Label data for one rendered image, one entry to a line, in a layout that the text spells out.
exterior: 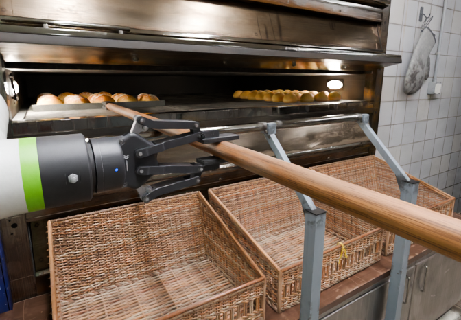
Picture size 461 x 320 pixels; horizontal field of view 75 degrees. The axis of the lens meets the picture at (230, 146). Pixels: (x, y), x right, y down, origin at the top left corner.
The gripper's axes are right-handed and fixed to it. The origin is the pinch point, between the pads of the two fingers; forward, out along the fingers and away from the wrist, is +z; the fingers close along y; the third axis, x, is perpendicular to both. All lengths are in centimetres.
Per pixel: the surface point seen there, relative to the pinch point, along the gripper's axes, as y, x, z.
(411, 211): -0.9, 32.4, -0.5
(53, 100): -4, -102, -20
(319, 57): -21, -52, 81
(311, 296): 49, -7, 34
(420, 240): 0.9, 33.7, -1.1
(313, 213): 23.7, -8.1, 34.1
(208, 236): 50, -55, 26
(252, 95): -2, -118, 93
